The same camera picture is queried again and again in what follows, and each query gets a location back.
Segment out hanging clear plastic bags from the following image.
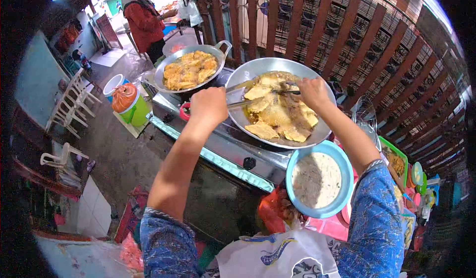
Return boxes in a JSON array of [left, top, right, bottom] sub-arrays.
[[176, 0, 204, 28]]

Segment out white plastic chair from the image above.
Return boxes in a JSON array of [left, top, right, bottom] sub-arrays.
[[40, 142, 90, 179]]

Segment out metal wok with loop handle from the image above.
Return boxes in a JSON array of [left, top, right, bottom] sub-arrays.
[[143, 40, 233, 94]]

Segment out large round metal wok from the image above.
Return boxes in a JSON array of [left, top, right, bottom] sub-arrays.
[[225, 57, 337, 149]]

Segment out red plastic bag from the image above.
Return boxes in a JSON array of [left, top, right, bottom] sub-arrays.
[[258, 187, 300, 235]]

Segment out metal tongs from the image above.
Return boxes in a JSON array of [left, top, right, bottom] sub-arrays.
[[225, 78, 263, 110]]

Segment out white speckled batter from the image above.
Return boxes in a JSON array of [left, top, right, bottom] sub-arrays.
[[291, 152, 342, 209]]

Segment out brown wooden slat fence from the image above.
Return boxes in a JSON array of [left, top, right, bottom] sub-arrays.
[[181, 0, 470, 174]]

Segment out blue plastic bowl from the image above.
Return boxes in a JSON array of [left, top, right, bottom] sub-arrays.
[[286, 140, 354, 219]]

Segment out wire fan guard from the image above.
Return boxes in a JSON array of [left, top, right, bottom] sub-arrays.
[[351, 95, 382, 150]]

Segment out person's right hand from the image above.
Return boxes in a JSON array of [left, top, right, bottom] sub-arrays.
[[296, 77, 332, 111]]

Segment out green jug with orange bag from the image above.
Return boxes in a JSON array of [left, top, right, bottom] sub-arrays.
[[111, 83, 151, 128]]

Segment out green tray with food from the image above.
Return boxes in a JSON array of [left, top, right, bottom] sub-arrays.
[[377, 135, 409, 189]]

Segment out pink table cover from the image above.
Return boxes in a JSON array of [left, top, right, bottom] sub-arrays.
[[304, 202, 352, 242]]

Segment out person's right fingers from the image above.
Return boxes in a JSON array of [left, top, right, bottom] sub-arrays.
[[296, 78, 311, 99]]

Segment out person's left hand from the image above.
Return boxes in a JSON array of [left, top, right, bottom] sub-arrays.
[[189, 87, 229, 128]]

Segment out round clear covered tray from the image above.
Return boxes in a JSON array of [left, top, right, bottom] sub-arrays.
[[162, 34, 199, 58]]

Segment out pile of fried fritters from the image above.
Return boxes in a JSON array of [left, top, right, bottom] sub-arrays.
[[163, 50, 219, 91], [243, 71, 320, 143]]

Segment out white and blue bucket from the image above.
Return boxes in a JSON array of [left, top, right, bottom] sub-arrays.
[[103, 74, 129, 102]]

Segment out stack of white plastic chairs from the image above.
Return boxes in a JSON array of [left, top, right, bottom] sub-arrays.
[[46, 68, 102, 140]]

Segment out dark metal fork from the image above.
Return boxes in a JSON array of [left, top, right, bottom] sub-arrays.
[[271, 82, 302, 95]]

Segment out steel gas stove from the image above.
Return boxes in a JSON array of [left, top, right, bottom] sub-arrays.
[[146, 67, 295, 193]]

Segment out person's left fingers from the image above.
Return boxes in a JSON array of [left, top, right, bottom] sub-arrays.
[[215, 88, 229, 118]]

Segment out person's body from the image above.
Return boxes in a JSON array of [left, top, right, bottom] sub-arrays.
[[139, 159, 406, 278]]

